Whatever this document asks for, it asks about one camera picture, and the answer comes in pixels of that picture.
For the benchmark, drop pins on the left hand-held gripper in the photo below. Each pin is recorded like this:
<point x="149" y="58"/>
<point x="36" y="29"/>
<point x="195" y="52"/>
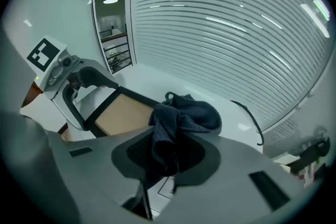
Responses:
<point x="43" y="53"/>

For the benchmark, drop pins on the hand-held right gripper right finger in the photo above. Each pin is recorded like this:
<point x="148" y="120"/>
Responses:
<point x="231" y="191"/>

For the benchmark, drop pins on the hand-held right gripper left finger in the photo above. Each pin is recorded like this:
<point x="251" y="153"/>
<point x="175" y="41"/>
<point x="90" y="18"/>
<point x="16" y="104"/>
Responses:
<point x="99" y="165"/>

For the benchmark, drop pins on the black framed picture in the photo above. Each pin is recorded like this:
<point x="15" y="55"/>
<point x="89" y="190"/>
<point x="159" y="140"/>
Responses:
<point x="123" y="112"/>

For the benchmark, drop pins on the dark blue cloth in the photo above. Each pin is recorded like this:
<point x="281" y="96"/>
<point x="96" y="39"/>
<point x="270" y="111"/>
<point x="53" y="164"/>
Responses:
<point x="183" y="115"/>

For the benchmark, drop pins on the black metal railing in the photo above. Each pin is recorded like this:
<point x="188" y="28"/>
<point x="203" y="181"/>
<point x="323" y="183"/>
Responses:
<point x="118" y="46"/>

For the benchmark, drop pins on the white table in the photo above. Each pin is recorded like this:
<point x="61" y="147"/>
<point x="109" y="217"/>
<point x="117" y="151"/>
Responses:
<point x="141" y="73"/>

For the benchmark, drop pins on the red white checkered cloth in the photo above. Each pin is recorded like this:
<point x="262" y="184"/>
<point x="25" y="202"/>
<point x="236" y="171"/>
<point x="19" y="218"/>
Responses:
<point x="309" y="174"/>

